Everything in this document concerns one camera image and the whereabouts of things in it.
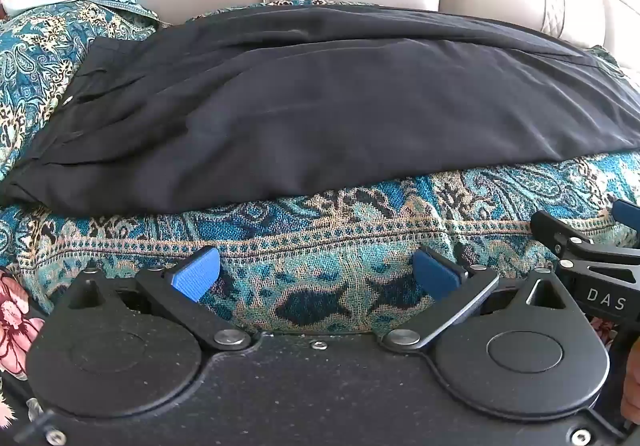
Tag black pants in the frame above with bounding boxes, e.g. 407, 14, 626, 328
2, 3, 640, 215

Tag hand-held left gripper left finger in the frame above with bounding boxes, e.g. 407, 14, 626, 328
65, 246, 254, 353

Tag person's floral garment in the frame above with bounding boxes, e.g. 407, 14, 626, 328
0, 265, 48, 429

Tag teal paisley blanket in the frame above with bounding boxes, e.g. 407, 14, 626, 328
0, 0, 640, 334

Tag person's right hand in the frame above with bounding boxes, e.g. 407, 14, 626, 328
620, 340, 640, 424

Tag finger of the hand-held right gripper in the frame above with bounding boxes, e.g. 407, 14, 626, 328
530, 211, 640, 273
612, 198, 640, 230

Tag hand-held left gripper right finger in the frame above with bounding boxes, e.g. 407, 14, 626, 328
382, 246, 577, 353

